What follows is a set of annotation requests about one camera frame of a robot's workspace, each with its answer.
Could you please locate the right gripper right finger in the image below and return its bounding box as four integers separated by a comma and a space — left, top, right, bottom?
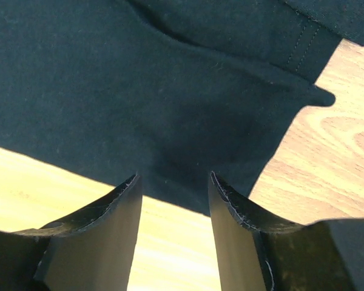
208, 173, 364, 290

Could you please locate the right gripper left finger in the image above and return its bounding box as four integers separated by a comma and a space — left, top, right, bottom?
0, 175, 142, 291

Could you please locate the black t shirt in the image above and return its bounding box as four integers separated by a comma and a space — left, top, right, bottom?
0, 1, 364, 213

